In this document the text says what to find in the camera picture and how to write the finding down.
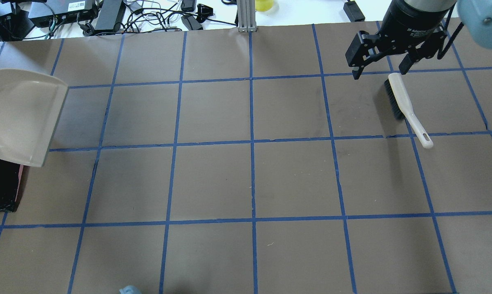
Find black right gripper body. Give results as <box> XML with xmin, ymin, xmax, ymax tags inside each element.
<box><xmin>379</xmin><ymin>0</ymin><xmax>455</xmax><ymax>55</ymax></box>

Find white hand brush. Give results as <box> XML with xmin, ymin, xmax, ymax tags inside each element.
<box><xmin>384</xmin><ymin>73</ymin><xmax>434</xmax><ymax>149</ymax></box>

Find beige dustpan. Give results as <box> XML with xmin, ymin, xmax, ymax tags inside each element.
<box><xmin>0</xmin><ymin>68</ymin><xmax>69</xmax><ymax>167</ymax></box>

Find bin with black bag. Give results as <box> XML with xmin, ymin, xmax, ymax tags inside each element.
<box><xmin>0</xmin><ymin>160</ymin><xmax>24</xmax><ymax>213</ymax></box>

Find black power adapter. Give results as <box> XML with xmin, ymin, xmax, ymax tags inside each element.
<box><xmin>343</xmin><ymin>0</ymin><xmax>365</xmax><ymax>22</ymax></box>

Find yellow round object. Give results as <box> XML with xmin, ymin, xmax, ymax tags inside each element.
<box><xmin>254</xmin><ymin>0</ymin><xmax>275</xmax><ymax>12</ymax></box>

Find black power brick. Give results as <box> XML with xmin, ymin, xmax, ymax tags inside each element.
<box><xmin>94</xmin><ymin>0</ymin><xmax>126</xmax><ymax>35</ymax></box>

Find black electronics box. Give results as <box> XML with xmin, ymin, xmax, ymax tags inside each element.
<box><xmin>29</xmin><ymin>0</ymin><xmax>99</xmax><ymax>28</ymax></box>

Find aluminium profile post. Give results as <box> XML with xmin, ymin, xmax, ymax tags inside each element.
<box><xmin>237</xmin><ymin>0</ymin><xmax>257</xmax><ymax>32</ymax></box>

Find tangle of black cables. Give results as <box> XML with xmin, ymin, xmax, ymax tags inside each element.
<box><xmin>78</xmin><ymin>0</ymin><xmax>238</xmax><ymax>35</ymax></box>

